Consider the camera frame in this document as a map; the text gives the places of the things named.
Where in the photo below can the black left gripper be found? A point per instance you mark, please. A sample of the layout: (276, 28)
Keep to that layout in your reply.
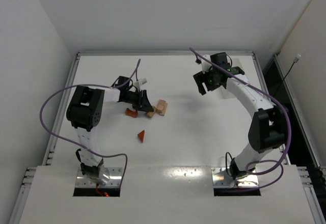
(140, 100)

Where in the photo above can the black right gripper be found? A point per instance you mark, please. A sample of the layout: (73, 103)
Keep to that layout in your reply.
(204, 78)

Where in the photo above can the orange arch wood block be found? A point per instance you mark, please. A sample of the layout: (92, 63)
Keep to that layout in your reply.
(131, 113)

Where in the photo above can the light wood block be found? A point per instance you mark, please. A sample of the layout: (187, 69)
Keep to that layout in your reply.
(164, 110)

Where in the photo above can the striped dark wood block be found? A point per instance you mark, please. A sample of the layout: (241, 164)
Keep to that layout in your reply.
(150, 114)

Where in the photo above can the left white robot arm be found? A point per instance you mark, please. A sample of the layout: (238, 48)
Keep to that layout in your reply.
(84, 113)

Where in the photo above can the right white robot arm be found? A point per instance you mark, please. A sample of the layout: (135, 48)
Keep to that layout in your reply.
(270, 127)

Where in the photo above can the orange triangle wood block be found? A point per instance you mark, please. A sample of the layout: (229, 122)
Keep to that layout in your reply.
(141, 136)

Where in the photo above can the white plastic bin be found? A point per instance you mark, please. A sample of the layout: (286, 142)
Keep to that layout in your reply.
(225, 93)

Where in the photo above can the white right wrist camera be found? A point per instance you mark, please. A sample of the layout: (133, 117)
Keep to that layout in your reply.
(205, 65)

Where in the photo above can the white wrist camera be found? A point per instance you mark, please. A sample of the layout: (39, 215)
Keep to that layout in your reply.
(140, 82)
(205, 65)

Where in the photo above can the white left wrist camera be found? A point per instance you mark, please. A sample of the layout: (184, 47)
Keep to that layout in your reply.
(140, 82)

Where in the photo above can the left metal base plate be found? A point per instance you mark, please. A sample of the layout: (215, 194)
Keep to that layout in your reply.
(109, 177)

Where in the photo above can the metal base plate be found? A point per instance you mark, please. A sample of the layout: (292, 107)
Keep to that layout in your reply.
(222, 180)
(109, 177)

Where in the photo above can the aluminium table frame rail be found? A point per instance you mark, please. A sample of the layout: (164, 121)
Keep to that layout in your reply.
(64, 96)

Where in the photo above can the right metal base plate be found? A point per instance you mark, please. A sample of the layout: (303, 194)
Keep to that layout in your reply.
(222, 180)

